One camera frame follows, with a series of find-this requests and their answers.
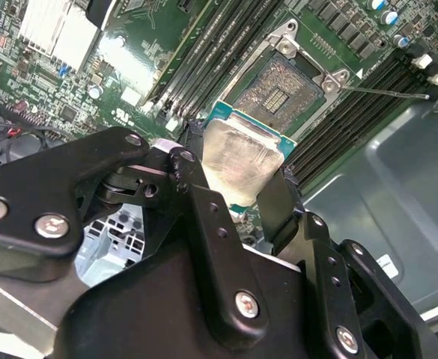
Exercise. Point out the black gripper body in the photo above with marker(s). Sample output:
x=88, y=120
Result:
x=147, y=310

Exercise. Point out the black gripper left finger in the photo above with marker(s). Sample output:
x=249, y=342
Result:
x=102, y=155

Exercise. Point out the silver topped CPU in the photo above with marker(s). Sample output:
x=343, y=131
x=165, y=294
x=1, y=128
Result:
x=241, y=157

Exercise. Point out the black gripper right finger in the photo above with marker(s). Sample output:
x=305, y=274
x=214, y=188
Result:
x=379, y=299

